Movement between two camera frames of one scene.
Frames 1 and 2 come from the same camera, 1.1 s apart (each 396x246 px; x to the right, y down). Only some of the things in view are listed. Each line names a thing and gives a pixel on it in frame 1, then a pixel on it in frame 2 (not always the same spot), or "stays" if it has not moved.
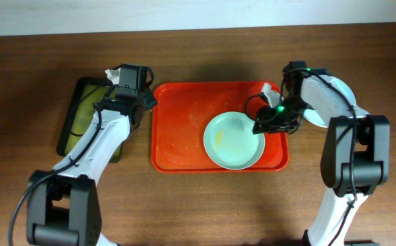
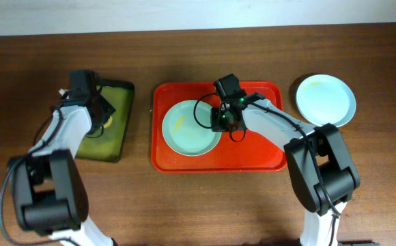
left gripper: [130, 92] → [103, 111]
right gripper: [281, 126] → [220, 125]
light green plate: [229, 141] → [187, 128]
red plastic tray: [180, 114] stays
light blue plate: [326, 102] stays
